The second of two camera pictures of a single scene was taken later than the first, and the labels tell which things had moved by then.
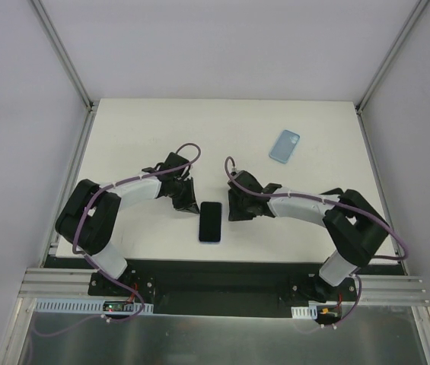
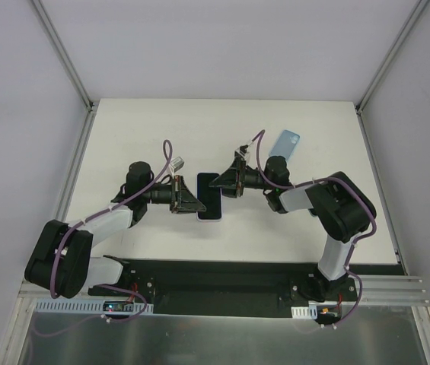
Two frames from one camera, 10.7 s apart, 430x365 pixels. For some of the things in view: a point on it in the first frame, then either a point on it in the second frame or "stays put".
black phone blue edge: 210,221 -> 209,196
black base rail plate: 221,288 stays put
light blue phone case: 285,145 stays put
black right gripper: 240,203 -> 240,176
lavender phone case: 211,242 -> 210,197
